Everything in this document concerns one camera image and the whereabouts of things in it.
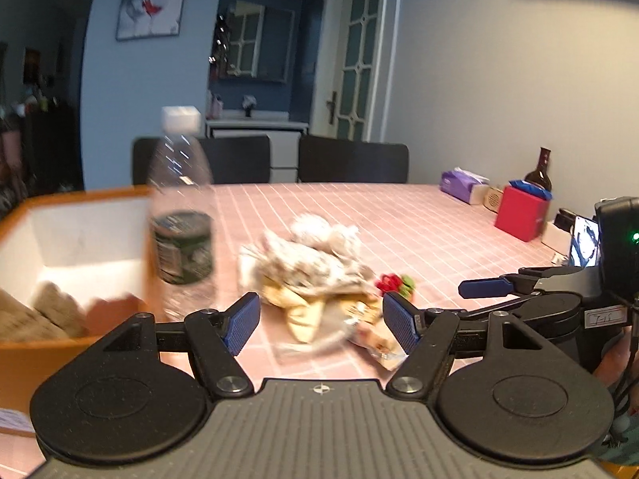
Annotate small white box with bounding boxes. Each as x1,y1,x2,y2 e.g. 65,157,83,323
541,220,573,253

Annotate white cabinet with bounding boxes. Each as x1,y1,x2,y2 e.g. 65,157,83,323
206,117,308,170

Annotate clear plastic water bottle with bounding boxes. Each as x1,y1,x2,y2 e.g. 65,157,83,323
148,106,220,321

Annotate orange cardboard box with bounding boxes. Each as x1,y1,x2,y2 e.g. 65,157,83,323
0,186,199,437

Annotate wall mirror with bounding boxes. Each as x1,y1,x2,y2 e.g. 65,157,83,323
227,2,296,83

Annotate framed wall picture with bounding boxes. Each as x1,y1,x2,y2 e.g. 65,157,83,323
116,0,191,42

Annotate beige folded cloth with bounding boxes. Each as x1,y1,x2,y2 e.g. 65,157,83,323
32,283,91,338
0,288,65,344

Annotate red box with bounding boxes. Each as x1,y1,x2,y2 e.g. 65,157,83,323
494,184,552,243

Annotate purple tissue pack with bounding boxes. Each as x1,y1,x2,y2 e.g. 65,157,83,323
440,170,490,205

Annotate smartphone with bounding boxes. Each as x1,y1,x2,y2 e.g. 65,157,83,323
568,216,600,267

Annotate dark cluttered shelf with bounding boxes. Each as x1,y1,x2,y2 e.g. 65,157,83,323
0,45,84,213

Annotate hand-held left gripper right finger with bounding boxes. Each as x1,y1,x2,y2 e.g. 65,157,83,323
382,292,546,401

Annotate blue packet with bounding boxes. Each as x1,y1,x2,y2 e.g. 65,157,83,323
508,179,551,198

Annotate clear snack packet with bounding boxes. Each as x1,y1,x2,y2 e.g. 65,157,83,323
343,299,409,371

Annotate white glass panel door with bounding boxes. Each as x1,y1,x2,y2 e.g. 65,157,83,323
312,0,401,143

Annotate white towel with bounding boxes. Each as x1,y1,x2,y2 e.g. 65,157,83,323
238,232,376,301

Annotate pink checked tablecloth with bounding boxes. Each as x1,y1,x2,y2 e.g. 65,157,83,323
0,182,639,479

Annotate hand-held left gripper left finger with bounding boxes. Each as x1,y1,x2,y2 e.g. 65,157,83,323
94,292,262,398

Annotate brown glass bottle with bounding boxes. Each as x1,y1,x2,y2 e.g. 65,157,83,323
524,147,553,193

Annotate black chair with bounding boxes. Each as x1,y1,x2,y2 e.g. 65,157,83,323
298,135,409,184
132,135,272,186

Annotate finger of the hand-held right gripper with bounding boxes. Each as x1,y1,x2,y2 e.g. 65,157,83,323
458,265,601,300
449,295,546,319

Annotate yellow soft cloth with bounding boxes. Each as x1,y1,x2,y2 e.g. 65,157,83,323
264,284,331,344

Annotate person's right hand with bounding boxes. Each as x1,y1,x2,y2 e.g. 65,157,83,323
594,330,629,390

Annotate white wrapped ribbon bundle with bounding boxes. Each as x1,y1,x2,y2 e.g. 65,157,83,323
290,213,363,260

